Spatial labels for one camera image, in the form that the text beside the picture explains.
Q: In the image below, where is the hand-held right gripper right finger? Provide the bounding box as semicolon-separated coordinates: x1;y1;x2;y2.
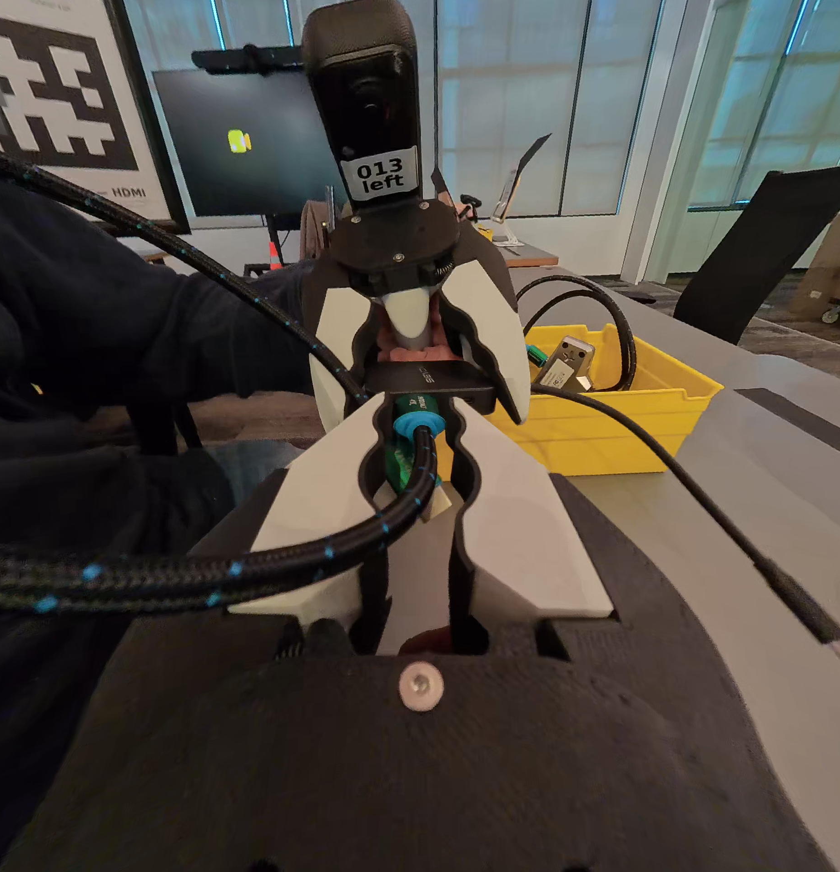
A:
447;401;615;655

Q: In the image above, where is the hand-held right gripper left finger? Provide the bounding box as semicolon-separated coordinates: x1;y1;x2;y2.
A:
228;391;397;655

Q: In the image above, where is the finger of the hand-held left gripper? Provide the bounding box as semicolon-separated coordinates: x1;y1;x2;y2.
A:
437;261;532;426
309;287;380;444

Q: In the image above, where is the black adapter box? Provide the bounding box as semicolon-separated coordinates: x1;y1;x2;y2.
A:
363;363;497;415

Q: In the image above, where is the black Fosmon HDMI switch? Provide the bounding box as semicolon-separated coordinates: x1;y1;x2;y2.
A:
515;272;640;395

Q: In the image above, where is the yellow plastic bin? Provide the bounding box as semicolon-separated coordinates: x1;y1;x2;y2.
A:
433;326;725;478

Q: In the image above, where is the braided green-plug hdmi cable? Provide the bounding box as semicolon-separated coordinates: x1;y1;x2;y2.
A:
0;144;552;614

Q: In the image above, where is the person's left forearm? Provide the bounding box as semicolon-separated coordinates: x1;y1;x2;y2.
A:
0;173;320;413

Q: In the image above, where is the black webcam bar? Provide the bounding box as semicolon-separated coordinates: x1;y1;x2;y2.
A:
191;44;308;74

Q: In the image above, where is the black monitor screen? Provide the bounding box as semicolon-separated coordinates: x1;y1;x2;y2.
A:
152;68;349;219

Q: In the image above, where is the person's dark top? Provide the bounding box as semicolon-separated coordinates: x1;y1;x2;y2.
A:
0;391;271;872

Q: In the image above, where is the cardboard box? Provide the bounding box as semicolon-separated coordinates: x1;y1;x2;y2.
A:
784;204;840;321

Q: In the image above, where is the thin black cable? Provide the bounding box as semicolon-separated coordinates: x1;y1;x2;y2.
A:
531;383;840;667

